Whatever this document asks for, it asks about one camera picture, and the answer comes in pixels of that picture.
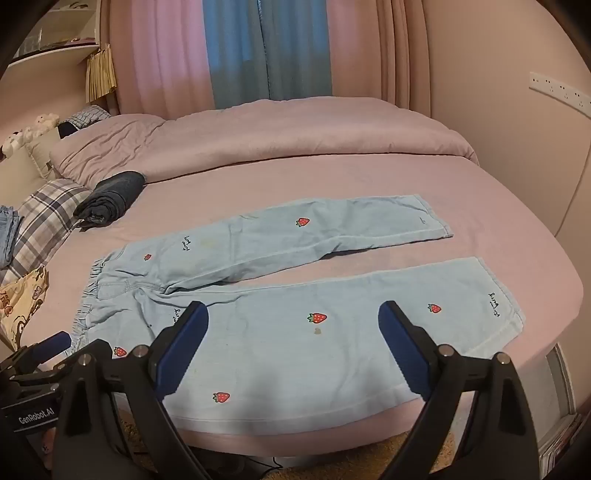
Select pink curtain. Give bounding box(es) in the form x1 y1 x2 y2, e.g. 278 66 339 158
108 0 218 117
325 0 431 114

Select blue curtain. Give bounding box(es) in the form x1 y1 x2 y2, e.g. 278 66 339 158
203 0 334 110

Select white wall power strip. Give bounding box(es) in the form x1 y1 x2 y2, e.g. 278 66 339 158
529 71 591 112

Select bed with pink sheet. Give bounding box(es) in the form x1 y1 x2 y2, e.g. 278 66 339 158
0 97 585 457

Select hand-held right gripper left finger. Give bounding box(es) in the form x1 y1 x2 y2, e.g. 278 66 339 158
53 301 211 480

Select folded denim clothes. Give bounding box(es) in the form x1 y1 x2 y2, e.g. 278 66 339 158
0 205 24 268

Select light blue strawberry pants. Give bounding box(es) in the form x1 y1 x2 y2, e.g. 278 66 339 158
69 194 527 428

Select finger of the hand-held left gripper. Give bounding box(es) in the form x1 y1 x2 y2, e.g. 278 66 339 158
21 331 73 365

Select yellow fringed cloth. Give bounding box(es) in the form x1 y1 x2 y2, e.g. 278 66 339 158
86 44 119 103

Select stack of books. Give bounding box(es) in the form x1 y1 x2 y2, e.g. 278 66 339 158
538 410 585 472

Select yellow printed cloth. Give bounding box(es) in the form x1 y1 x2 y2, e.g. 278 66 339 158
0 265 49 352

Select white cushion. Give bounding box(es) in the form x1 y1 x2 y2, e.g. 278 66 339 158
24 131 60 180

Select dark plaid pillow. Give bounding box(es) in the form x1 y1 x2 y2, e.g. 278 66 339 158
59 105 112 138

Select pink duvet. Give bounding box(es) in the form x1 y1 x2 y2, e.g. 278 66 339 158
48 96 481 185

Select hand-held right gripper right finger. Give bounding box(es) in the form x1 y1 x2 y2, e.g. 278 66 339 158
378 300 541 480

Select dark folded cloth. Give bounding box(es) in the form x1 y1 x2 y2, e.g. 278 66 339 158
73 171 147 232

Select black cable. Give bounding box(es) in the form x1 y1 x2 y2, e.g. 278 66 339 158
249 456 285 472

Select grey plaid pillow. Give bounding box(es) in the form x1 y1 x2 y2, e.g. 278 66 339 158
0 178 93 282

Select white headboard shelf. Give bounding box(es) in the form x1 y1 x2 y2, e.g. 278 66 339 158
8 41 101 65

